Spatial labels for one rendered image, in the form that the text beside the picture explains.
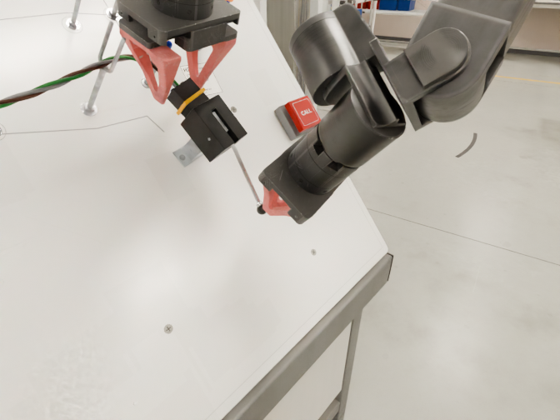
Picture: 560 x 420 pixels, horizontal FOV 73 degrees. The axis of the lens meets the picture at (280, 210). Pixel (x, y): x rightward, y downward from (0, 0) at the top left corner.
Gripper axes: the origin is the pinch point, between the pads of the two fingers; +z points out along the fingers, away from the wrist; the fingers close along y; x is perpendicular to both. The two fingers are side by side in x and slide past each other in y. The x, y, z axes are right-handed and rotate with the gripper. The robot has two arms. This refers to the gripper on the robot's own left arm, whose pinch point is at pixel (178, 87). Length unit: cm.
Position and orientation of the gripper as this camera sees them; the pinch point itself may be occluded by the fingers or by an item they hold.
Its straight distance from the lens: 46.3
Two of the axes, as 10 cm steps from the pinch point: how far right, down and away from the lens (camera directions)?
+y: -6.1, 5.0, -6.1
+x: 7.5, 6.1, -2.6
